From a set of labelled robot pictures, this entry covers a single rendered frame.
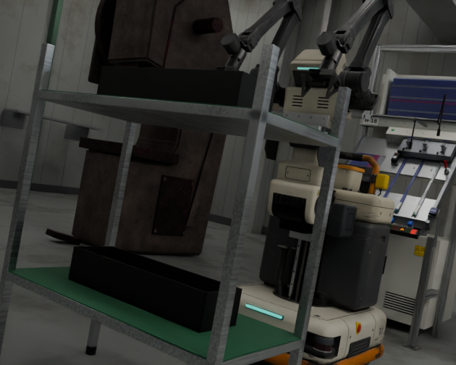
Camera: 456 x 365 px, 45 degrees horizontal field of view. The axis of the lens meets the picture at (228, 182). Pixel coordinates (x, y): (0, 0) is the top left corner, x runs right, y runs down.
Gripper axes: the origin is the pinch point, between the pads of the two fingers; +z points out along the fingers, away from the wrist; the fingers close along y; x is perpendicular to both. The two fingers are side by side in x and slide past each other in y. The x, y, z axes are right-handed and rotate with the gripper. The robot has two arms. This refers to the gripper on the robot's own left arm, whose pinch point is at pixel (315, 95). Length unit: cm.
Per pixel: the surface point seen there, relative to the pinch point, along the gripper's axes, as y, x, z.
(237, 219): 22, -41, 67
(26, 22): -654, 201, -243
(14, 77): -653, 234, -168
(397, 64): -183, 418, -373
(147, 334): 1, -25, 98
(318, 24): -314, 394, -421
